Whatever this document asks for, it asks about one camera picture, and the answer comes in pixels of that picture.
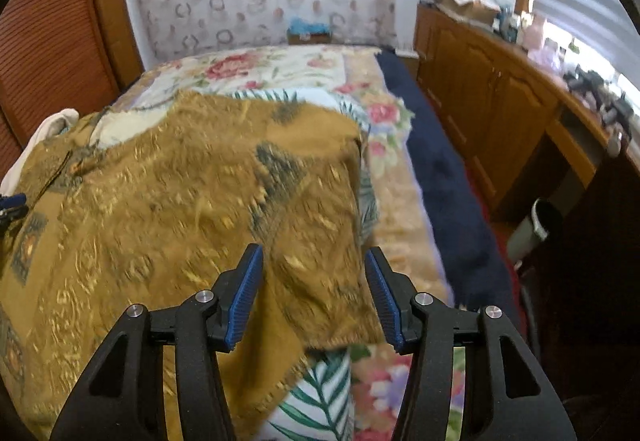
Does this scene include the box with blue cloth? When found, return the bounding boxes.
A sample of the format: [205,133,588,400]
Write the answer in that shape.
[287,18,333,46]

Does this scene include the dark brown furniture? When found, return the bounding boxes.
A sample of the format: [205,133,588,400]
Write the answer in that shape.
[520,141,640,441]

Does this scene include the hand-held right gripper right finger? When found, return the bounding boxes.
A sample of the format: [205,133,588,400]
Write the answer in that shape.
[364,247,578,441]

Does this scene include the wooden wardrobe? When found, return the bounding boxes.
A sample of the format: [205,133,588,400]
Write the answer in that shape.
[0,0,146,182]

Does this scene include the cardboard box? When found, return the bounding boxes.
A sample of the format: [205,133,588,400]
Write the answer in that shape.
[435,0,501,24]

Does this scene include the mustard gold patterned cloth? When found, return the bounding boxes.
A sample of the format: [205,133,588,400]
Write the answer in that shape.
[0,91,396,441]

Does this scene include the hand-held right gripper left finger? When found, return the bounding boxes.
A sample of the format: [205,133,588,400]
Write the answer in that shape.
[50,243,264,441]

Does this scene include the cream folded clothes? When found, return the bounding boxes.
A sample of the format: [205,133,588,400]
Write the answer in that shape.
[0,108,81,192]

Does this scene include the clutter of small desk things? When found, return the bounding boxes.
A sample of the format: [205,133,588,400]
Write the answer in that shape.
[495,6,640,156]

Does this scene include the wooden cabinet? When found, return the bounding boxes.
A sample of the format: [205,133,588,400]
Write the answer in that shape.
[412,3,631,222]

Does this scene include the navy blue blanket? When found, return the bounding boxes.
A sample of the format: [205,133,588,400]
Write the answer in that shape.
[375,50,521,322]

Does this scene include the leaf print bed sheet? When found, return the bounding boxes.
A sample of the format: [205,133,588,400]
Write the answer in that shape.
[95,88,381,441]

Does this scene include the white trash bin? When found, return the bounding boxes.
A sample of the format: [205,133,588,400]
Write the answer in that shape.
[507,198,563,267]

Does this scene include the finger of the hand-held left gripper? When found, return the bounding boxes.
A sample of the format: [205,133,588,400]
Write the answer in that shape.
[0,192,29,223]

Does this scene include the floral blanket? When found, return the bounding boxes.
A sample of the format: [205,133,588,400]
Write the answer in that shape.
[107,46,466,441]

